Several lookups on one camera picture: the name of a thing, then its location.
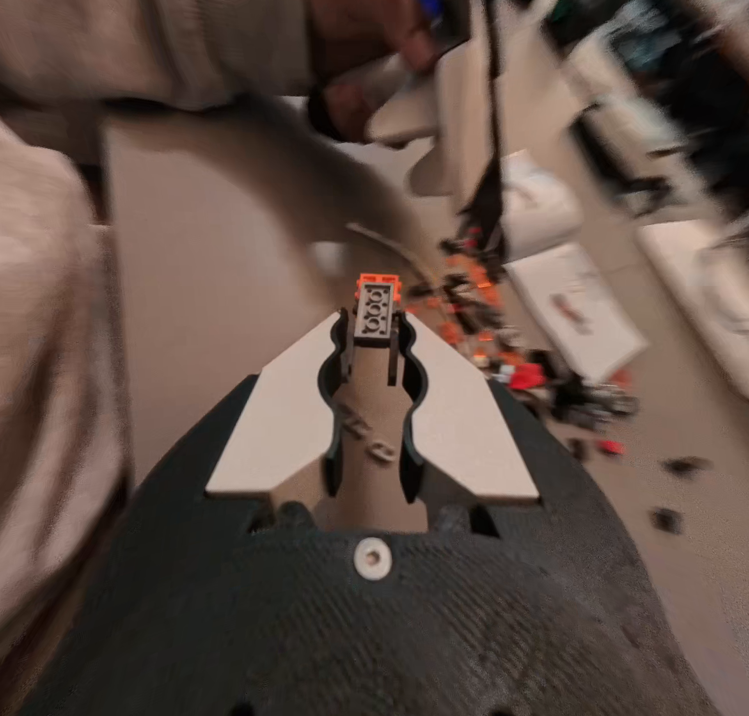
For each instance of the pile of loose lego pieces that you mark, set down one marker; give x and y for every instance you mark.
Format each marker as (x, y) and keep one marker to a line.
(468, 312)

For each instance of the small black lego piece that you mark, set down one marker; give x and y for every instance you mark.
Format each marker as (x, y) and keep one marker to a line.
(686, 465)

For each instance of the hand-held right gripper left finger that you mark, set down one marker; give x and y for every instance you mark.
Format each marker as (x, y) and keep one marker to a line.
(275, 423)

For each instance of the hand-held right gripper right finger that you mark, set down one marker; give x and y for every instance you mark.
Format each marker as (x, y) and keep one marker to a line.
(468, 429)

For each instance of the black lego slope piece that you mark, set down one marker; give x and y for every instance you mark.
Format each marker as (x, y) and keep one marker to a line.
(667, 521)

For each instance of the flat lego instruction booklet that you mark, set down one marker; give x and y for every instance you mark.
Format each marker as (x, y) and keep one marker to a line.
(585, 318)

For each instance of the person's left hand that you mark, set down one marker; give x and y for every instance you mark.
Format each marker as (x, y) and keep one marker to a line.
(363, 19)

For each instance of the person's left forearm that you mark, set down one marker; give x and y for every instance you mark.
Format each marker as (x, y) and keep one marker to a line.
(146, 25)

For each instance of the grey and orange lego assembly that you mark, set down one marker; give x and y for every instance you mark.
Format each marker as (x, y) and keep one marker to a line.
(374, 312)

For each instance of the person's beige clothing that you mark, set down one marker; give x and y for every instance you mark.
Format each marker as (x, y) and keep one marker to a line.
(47, 347)

